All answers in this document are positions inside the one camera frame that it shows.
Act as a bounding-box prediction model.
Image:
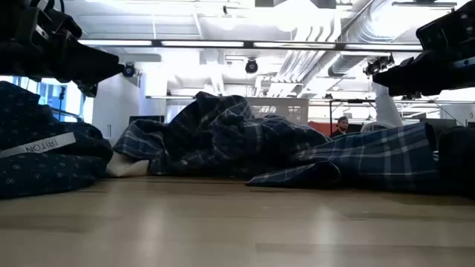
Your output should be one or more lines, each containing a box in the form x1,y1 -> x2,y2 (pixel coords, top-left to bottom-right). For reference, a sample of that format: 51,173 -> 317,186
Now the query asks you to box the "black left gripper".
0,0 -> 125,97

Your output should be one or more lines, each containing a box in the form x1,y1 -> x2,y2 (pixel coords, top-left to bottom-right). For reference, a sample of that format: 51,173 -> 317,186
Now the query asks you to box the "white laundry basket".
244,96 -> 309,125

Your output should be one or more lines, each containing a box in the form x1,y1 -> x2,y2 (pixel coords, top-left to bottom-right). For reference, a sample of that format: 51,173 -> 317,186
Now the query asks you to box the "black tripod stand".
57,85 -> 68,122

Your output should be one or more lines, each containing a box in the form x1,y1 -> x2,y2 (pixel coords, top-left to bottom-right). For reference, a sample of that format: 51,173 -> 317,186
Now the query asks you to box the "blue plaid shirt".
113,91 -> 439,192

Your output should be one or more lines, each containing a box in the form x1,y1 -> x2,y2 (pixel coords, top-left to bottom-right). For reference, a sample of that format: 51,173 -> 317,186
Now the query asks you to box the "silver ventilation duct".
328,0 -> 420,78

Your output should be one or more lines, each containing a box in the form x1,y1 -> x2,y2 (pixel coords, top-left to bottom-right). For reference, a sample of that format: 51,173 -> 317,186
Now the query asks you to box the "black metal table frame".
329,98 -> 376,136

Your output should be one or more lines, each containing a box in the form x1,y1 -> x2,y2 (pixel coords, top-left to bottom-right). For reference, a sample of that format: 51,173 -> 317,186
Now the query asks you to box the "black monitor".
128,115 -> 166,125

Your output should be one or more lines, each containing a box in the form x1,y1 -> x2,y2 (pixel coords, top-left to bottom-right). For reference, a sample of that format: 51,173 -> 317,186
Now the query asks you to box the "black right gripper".
373,0 -> 475,97

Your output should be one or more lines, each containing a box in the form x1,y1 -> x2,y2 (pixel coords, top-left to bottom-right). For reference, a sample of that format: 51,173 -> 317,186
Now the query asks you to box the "black track light cluster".
363,53 -> 395,77

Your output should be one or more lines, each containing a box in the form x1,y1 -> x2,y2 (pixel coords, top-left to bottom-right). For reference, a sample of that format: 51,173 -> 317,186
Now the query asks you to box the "long ceiling light bar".
77,39 -> 424,52

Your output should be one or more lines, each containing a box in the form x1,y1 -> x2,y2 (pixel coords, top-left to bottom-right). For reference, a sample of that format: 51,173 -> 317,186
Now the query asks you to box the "short fluorescent light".
145,95 -> 196,100

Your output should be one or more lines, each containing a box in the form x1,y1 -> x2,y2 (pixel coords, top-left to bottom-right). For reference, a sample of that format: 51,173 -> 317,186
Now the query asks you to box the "cream folded garment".
105,150 -> 150,178

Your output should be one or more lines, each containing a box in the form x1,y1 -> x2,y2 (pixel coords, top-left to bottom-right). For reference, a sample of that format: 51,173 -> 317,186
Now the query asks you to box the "white spray bottle green trigger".
372,82 -> 404,129

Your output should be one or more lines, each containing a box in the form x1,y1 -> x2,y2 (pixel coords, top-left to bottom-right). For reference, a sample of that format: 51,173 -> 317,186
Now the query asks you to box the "person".
330,116 -> 350,138

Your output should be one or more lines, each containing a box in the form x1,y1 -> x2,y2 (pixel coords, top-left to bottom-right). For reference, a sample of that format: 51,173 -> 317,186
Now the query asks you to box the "navy patterned folded garment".
0,81 -> 114,200

